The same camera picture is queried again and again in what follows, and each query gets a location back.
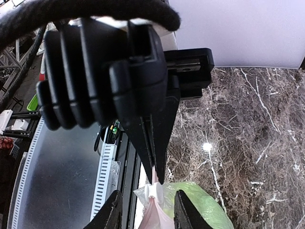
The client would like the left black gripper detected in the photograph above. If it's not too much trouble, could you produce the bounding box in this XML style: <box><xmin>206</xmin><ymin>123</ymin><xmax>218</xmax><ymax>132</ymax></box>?
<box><xmin>151</xmin><ymin>48</ymin><xmax>214</xmax><ymax>184</ymax></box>

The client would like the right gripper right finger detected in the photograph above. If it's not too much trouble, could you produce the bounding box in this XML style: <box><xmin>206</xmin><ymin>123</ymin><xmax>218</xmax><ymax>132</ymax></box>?
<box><xmin>174</xmin><ymin>190</ymin><xmax>212</xmax><ymax>229</ymax></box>

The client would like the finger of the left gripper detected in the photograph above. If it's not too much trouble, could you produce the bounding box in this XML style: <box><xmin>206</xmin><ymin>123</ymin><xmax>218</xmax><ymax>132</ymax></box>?
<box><xmin>123</xmin><ymin>116</ymin><xmax>154</xmax><ymax>183</ymax></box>

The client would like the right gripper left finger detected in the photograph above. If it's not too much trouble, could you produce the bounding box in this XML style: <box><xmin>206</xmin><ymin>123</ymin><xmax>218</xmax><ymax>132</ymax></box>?
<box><xmin>84</xmin><ymin>190</ymin><xmax>122</xmax><ymax>229</ymax></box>

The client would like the green toy bitter gourd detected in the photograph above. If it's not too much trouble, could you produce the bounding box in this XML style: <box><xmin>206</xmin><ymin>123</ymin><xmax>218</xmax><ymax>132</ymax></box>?
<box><xmin>163</xmin><ymin>181</ymin><xmax>234</xmax><ymax>229</ymax></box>

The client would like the clear dotted zip bag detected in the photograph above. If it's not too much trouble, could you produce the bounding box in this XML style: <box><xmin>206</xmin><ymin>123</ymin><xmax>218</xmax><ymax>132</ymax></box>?
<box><xmin>134</xmin><ymin>171</ymin><xmax>234</xmax><ymax>229</ymax></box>

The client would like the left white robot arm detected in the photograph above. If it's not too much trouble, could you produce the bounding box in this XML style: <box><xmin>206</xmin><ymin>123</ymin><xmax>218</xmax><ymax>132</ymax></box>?
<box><xmin>123</xmin><ymin>32</ymin><xmax>214</xmax><ymax>184</ymax></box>

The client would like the black front table rail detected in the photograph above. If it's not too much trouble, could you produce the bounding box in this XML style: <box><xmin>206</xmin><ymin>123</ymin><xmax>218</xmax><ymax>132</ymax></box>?
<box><xmin>115</xmin><ymin>131</ymin><xmax>141</xmax><ymax>229</ymax></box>

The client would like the white slotted cable duct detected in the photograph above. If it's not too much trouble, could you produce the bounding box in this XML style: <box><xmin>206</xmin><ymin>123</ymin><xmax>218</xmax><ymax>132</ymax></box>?
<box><xmin>7</xmin><ymin>120</ymin><xmax>113</xmax><ymax>229</ymax></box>

